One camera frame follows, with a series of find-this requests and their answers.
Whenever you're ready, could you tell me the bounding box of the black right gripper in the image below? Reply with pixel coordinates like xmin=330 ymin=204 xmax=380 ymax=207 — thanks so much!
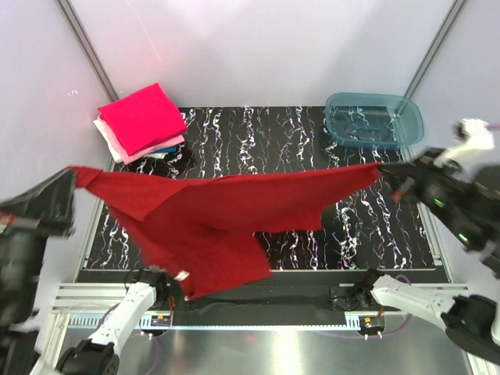
xmin=376 ymin=144 xmax=485 ymax=246

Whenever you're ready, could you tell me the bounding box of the dark red t-shirt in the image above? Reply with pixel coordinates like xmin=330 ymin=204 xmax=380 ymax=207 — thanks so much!
xmin=74 ymin=163 xmax=379 ymax=299

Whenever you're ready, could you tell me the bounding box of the teal translucent plastic bin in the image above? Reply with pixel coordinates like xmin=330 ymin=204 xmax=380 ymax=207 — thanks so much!
xmin=324 ymin=92 xmax=424 ymax=149

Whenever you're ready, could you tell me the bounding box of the folded white t-shirt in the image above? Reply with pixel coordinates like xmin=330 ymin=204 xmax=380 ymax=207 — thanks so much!
xmin=93 ymin=119 xmax=177 ymax=164

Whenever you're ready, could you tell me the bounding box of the folded light pink t-shirt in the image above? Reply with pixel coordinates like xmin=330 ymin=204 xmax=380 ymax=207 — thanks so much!
xmin=102 ymin=127 xmax=187 ymax=165

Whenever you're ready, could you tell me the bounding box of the folded magenta t-shirt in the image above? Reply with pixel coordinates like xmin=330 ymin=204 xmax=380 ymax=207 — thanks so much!
xmin=98 ymin=83 xmax=188 ymax=155

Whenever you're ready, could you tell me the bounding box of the folded teal t-shirt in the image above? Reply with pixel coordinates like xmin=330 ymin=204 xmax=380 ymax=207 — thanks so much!
xmin=152 ymin=143 xmax=182 ymax=154

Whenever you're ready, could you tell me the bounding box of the right small electronics board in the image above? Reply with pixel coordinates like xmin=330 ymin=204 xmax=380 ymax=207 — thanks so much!
xmin=360 ymin=316 xmax=385 ymax=331

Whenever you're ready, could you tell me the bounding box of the small electronics board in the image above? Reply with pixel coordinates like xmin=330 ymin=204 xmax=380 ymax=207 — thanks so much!
xmin=151 ymin=314 xmax=172 ymax=329
xmin=360 ymin=316 xmax=385 ymax=331

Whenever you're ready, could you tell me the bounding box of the left small electronics board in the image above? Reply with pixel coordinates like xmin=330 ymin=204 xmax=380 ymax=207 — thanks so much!
xmin=151 ymin=314 xmax=172 ymax=329

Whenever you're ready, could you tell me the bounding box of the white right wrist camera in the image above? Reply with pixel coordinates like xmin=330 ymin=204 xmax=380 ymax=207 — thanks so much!
xmin=434 ymin=119 xmax=499 ymax=168

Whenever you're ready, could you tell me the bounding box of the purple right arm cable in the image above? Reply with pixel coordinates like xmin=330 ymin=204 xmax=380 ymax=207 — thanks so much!
xmin=312 ymin=120 xmax=500 ymax=341

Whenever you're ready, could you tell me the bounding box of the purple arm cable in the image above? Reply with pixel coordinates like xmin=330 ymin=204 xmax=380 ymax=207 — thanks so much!
xmin=97 ymin=304 xmax=167 ymax=375
xmin=312 ymin=120 xmax=500 ymax=341

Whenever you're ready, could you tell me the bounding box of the left aluminium frame post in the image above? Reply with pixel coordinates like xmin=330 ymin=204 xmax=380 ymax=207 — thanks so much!
xmin=55 ymin=0 xmax=120 ymax=102

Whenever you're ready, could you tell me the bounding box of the aluminium frame post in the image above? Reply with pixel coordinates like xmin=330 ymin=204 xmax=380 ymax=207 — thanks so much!
xmin=403 ymin=0 xmax=469 ymax=99
xmin=55 ymin=0 xmax=120 ymax=102

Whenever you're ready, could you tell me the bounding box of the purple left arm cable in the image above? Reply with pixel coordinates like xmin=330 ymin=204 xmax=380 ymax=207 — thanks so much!
xmin=97 ymin=304 xmax=167 ymax=375

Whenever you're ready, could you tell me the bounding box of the right aluminium frame post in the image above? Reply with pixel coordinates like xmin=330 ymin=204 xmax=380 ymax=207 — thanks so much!
xmin=403 ymin=0 xmax=469 ymax=99

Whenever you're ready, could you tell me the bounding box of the white slotted cable duct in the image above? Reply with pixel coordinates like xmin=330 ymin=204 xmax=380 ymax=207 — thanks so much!
xmin=69 ymin=315 xmax=386 ymax=330

